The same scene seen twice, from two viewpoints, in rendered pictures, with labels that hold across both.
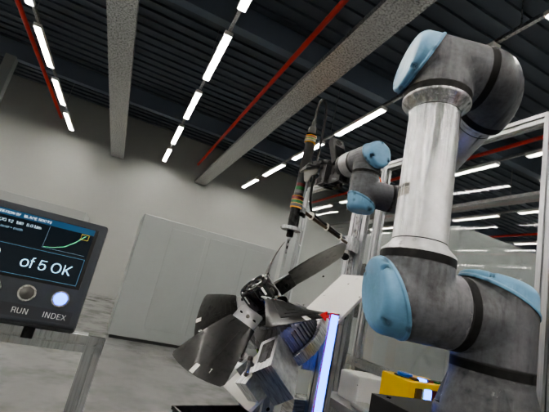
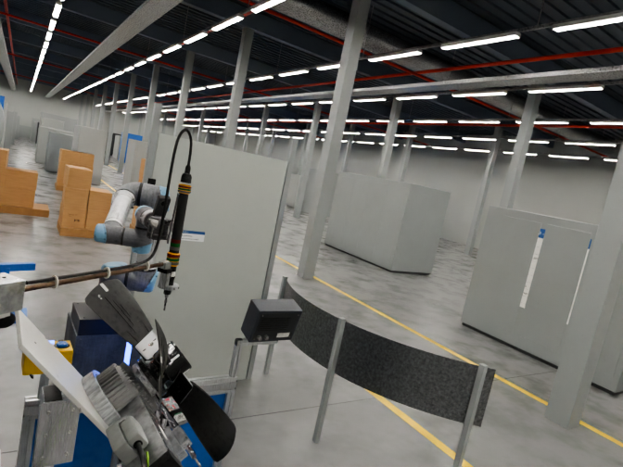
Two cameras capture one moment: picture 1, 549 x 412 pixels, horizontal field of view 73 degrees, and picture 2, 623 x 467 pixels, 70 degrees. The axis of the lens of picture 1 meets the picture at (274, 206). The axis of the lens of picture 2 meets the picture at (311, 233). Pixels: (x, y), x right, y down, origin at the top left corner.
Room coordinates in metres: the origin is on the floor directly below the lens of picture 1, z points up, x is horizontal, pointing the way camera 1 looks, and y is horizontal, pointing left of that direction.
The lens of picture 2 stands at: (2.88, 0.01, 1.91)
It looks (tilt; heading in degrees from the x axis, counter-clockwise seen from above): 7 degrees down; 166
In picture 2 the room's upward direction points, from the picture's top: 12 degrees clockwise
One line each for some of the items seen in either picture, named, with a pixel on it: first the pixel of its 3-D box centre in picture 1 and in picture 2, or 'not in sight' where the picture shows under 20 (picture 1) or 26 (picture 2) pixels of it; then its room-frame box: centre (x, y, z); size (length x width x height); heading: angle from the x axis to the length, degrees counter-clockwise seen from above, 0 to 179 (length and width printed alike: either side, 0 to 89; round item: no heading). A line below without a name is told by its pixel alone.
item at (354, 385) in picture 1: (361, 387); not in sight; (1.70, -0.54, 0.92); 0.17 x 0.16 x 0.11; 113
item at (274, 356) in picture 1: (276, 368); not in sight; (1.26, -0.12, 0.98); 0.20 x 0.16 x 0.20; 113
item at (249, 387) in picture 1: (253, 383); not in sight; (1.33, -0.06, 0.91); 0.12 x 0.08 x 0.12; 113
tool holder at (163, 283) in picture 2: (294, 217); (168, 274); (1.31, -0.08, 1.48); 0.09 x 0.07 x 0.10; 148
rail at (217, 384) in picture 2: not in sight; (143, 394); (0.93, -0.12, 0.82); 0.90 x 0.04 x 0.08; 113
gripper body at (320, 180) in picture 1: (335, 172); (157, 225); (1.11, -0.16, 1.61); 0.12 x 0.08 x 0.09; 23
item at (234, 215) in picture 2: not in sight; (209, 258); (-0.73, 0.10, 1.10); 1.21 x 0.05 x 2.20; 113
